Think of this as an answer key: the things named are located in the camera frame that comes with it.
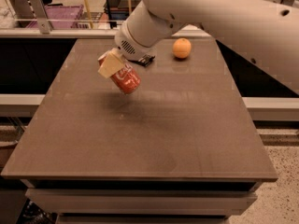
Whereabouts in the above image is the black snack bar packet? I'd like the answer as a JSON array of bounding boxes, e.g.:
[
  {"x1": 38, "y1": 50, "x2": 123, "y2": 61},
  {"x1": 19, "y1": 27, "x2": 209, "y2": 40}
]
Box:
[{"x1": 130, "y1": 55, "x2": 154, "y2": 67}]

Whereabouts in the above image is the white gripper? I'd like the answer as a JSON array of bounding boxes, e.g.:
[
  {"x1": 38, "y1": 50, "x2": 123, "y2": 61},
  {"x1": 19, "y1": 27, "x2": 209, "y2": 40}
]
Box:
[{"x1": 98, "y1": 21, "x2": 156, "y2": 78}]

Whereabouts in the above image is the yellow broom stick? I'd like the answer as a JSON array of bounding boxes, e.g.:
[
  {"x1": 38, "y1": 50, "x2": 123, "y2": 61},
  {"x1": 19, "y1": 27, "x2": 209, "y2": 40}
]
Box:
[{"x1": 84, "y1": 0, "x2": 93, "y2": 29}]

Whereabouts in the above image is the orange fruit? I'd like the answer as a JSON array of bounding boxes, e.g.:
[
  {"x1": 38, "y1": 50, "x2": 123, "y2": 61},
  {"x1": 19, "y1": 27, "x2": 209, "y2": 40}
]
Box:
[{"x1": 172, "y1": 38, "x2": 192, "y2": 59}]

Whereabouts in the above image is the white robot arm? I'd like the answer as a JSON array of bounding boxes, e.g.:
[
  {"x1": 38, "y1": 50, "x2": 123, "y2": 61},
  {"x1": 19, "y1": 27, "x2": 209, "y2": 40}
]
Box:
[{"x1": 99, "y1": 0, "x2": 299, "y2": 93}]

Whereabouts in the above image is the purple plastic crate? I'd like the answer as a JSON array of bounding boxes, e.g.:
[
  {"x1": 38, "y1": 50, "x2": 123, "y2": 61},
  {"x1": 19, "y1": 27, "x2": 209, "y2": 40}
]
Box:
[{"x1": 26, "y1": 5, "x2": 85, "y2": 30}]

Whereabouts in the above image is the red coke can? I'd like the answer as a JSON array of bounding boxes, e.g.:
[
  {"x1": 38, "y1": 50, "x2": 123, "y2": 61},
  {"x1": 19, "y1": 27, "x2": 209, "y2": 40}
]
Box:
[{"x1": 108, "y1": 58, "x2": 141, "y2": 94}]

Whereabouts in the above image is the left metal railing post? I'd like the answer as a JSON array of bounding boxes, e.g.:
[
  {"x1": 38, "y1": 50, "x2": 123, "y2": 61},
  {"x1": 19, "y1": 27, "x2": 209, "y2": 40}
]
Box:
[{"x1": 29, "y1": 0, "x2": 52, "y2": 34}]

